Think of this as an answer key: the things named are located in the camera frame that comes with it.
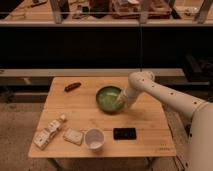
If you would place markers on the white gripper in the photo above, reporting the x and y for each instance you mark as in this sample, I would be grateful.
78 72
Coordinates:
127 97

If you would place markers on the green ceramic bowl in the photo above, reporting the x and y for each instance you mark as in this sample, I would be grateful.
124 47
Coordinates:
106 99

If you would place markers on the white squeeze bottle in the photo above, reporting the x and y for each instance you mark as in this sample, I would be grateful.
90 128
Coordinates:
44 137

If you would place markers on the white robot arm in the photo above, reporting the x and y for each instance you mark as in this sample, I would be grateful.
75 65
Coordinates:
199 111

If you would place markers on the black smartphone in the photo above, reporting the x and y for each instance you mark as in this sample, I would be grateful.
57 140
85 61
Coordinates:
124 133

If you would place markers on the wooden table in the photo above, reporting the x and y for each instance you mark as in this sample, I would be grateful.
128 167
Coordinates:
79 106

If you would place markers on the white paper cup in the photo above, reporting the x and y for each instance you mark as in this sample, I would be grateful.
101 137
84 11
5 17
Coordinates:
94 139

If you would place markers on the brown sausage toy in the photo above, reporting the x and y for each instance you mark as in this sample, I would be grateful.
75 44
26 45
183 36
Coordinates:
72 86

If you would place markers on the white sponge block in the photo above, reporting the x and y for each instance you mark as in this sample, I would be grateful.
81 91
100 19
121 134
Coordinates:
73 136

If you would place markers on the long wooden shelf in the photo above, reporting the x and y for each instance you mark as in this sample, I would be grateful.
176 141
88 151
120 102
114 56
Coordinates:
96 13

